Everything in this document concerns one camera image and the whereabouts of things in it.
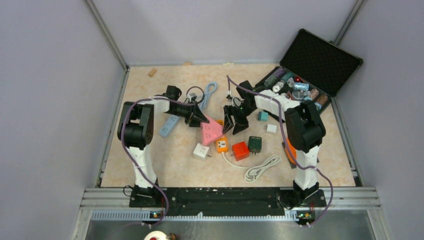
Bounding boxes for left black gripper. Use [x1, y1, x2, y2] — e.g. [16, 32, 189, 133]
[165, 101, 210, 129]

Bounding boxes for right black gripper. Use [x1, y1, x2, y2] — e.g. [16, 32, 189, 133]
[223, 103, 256, 136]

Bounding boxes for pink triangular power strip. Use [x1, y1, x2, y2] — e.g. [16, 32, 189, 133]
[200, 116, 224, 146]

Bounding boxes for orange power strip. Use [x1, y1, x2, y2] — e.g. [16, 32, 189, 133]
[215, 134, 229, 154]

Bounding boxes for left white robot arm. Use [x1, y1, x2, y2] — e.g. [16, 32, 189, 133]
[117, 85, 210, 207]

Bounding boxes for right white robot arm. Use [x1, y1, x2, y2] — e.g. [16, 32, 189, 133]
[222, 81, 326, 206]

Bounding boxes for teal plug adapter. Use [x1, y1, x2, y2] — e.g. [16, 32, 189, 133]
[256, 111, 269, 122]

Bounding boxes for white plug adapter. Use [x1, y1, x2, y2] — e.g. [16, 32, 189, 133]
[264, 124, 278, 135]

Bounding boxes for red cube socket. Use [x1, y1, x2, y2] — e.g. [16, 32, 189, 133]
[231, 141, 250, 161]

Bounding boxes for green cube socket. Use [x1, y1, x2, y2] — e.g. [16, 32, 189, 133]
[247, 136, 262, 155]

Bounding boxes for white cube socket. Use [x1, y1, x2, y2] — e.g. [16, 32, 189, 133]
[193, 143, 211, 161]

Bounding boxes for small wooden block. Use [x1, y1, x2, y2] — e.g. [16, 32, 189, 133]
[148, 68, 158, 77]

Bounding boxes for grey mat under toy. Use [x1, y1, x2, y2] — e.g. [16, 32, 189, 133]
[281, 141, 299, 170]

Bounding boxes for black open case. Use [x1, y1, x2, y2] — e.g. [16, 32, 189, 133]
[254, 28, 363, 114]

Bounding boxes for red white emergency button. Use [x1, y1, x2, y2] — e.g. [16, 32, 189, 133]
[144, 230, 171, 240]

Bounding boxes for blue power strip with cable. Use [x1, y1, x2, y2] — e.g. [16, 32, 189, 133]
[158, 81, 218, 138]

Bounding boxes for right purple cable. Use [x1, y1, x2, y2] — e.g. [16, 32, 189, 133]
[225, 74, 335, 227]

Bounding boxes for purple cable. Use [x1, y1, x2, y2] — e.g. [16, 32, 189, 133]
[225, 74, 335, 227]
[119, 86, 205, 229]

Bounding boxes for white coiled cable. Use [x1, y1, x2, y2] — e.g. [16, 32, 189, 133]
[221, 152, 282, 184]

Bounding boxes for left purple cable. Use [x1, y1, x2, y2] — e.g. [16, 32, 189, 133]
[119, 86, 205, 229]

